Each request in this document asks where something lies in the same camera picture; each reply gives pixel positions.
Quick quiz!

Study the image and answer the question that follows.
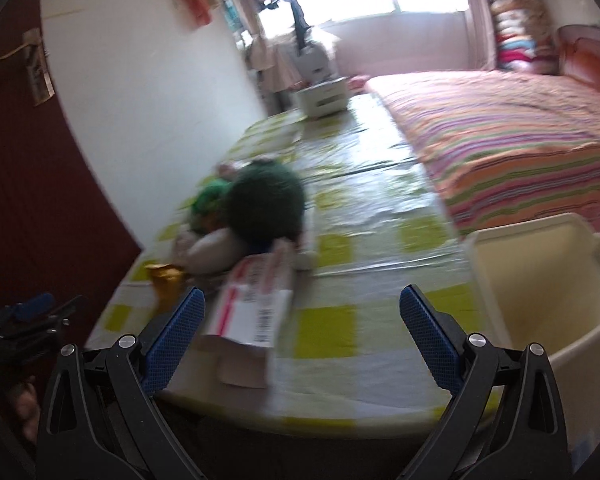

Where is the white grey air purifier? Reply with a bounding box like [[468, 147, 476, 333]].
[[291, 41, 331, 86]]

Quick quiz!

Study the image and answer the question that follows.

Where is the cream plastic trash bin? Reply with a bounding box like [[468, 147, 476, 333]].
[[465, 214, 600, 456]]

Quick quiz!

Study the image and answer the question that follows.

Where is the white red cardboard box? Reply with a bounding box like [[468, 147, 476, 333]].
[[200, 244, 294, 389]]

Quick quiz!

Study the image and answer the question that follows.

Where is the striped colourful bed sheet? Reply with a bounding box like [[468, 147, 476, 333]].
[[366, 72, 600, 236]]

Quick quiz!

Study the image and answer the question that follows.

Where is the white appliance on table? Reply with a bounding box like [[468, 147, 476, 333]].
[[292, 77, 350, 119]]

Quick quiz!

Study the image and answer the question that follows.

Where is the white tissue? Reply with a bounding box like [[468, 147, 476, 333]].
[[171, 224, 245, 275]]

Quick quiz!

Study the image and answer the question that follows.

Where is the yellow checkered plastic tablecloth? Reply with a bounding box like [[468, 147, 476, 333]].
[[84, 90, 502, 436]]

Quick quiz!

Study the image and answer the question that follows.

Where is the metal door handle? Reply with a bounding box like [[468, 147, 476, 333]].
[[0, 27, 56, 106]]

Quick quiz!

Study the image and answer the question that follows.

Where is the red wooden headboard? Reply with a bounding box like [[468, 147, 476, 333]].
[[557, 25, 600, 92]]

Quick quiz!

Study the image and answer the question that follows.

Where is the bright green plastic bag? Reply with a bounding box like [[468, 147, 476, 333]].
[[190, 178, 233, 235]]

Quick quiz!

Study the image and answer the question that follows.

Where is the pink curtain right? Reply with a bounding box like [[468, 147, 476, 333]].
[[465, 0, 498, 70]]

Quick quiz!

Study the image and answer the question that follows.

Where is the black garment hanging low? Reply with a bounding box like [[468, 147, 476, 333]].
[[286, 0, 311, 54]]

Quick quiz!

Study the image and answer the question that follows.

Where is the stack of folded quilts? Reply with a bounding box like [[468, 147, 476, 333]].
[[490, 0, 559, 75]]

